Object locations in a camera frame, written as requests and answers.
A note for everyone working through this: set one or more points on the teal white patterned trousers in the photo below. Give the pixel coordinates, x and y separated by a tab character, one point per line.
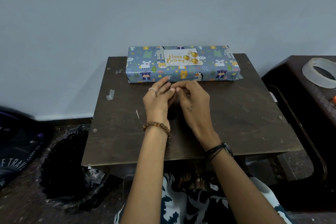
173	208

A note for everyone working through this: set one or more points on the person's bare foot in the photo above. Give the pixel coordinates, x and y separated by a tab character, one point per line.
189	180

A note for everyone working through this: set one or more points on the small clear tape piece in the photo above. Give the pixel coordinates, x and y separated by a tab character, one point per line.
137	114

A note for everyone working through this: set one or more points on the crumpled paper scraps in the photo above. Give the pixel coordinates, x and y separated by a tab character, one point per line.
94	174

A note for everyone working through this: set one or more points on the person's left forearm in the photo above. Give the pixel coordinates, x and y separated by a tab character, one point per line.
144	179

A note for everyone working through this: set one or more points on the person's right forearm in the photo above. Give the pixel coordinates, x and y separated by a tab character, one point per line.
241	192

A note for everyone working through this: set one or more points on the person's left hand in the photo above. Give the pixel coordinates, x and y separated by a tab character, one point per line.
156	105

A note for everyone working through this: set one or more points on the black purple backpack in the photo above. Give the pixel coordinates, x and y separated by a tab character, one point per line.
18	147

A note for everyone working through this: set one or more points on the small dark wooden table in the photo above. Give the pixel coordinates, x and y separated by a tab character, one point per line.
118	139

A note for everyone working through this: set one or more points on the brown plastic stool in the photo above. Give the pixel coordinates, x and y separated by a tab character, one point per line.
288	74

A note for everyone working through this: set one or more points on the clear tape roll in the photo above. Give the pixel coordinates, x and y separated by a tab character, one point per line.
309	76

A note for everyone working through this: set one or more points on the black lined trash bin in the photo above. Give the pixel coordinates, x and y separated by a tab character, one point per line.
63	174

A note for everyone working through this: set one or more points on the happy birthday card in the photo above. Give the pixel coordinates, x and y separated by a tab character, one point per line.
170	53

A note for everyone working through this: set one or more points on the person's right hand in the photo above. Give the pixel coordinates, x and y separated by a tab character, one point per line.
198	108

